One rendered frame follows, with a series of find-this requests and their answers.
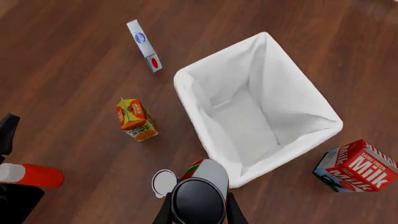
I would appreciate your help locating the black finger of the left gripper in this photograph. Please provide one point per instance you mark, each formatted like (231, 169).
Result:
(8, 133)

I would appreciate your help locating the white round tin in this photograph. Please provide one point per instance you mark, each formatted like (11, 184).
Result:
(163, 183)

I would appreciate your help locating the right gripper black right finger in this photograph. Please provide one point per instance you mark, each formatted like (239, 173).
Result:
(236, 213)

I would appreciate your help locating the red milk carton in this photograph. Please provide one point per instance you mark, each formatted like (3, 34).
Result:
(357, 168)

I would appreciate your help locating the tomato sauce can red green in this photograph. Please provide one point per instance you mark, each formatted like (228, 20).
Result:
(211, 170)

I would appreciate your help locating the white blue printed box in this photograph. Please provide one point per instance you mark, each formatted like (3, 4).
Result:
(143, 44)

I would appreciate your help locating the white fabric-lined basket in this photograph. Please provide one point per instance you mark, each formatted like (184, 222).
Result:
(255, 109)

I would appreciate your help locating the orange juice carton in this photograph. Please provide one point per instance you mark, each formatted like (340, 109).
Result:
(133, 119)

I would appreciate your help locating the red bottle with white cap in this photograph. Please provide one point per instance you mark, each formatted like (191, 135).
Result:
(37, 175)

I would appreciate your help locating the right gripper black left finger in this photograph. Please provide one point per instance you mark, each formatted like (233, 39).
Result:
(163, 213)

